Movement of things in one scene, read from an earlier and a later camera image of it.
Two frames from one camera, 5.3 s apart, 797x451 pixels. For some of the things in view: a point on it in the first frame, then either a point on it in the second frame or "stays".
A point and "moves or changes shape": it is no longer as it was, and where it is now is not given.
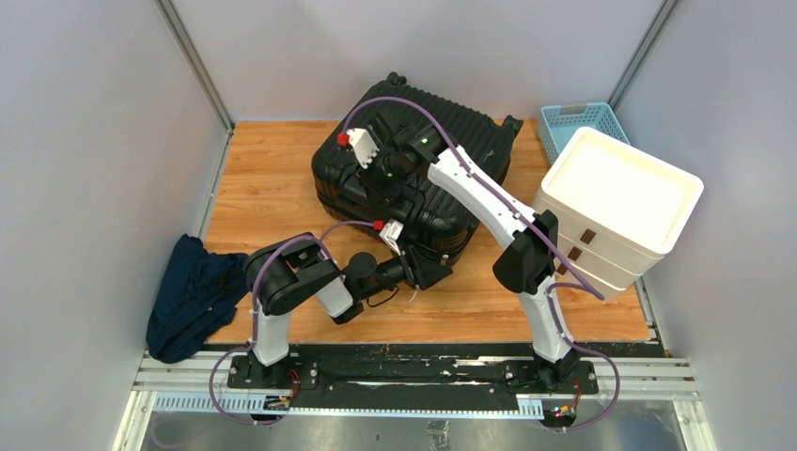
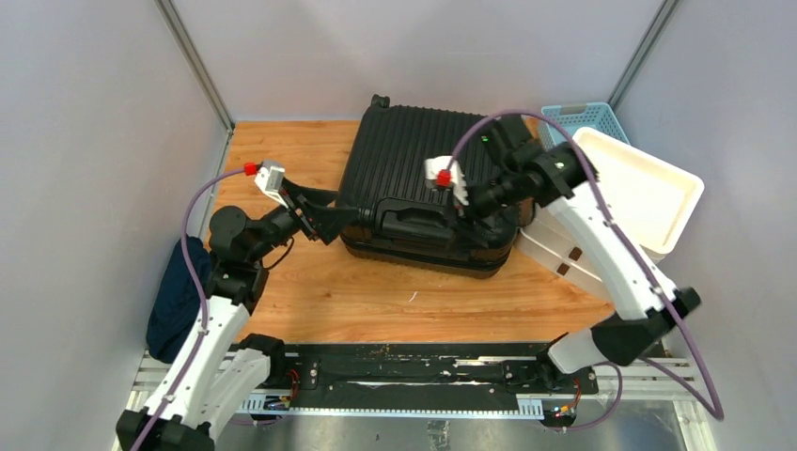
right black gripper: (382, 192) -> (474, 209)
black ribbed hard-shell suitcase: (422, 213) moves or changes shape
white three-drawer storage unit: (617, 208) stays
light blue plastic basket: (557, 122) stays
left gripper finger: (429, 272) -> (313, 198)
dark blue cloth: (199, 292) stays
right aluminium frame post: (641, 52) stays
